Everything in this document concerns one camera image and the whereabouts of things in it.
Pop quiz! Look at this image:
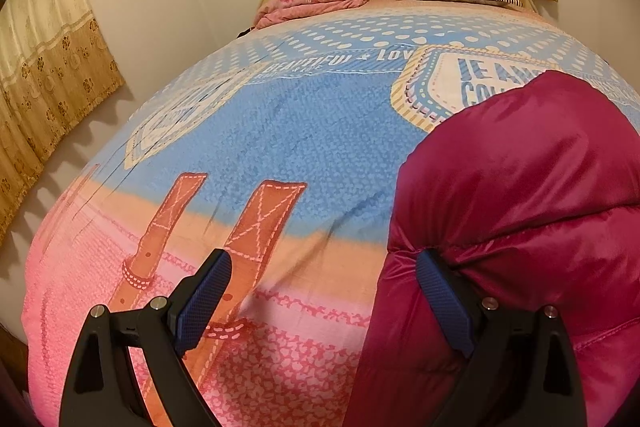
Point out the printed pink blue bedspread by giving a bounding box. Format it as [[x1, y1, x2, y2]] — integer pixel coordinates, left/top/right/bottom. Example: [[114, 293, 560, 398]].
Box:
[[21, 0, 640, 427]]

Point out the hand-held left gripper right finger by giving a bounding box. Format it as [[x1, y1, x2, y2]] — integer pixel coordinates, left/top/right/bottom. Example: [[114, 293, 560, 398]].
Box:
[[416, 249, 587, 427]]

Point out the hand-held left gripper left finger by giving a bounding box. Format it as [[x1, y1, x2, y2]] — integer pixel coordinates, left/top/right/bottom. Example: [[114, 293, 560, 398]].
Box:
[[59, 248, 232, 427]]

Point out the magenta down jacket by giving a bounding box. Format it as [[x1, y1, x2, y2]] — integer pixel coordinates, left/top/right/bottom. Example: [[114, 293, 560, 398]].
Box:
[[344, 70, 640, 427]]

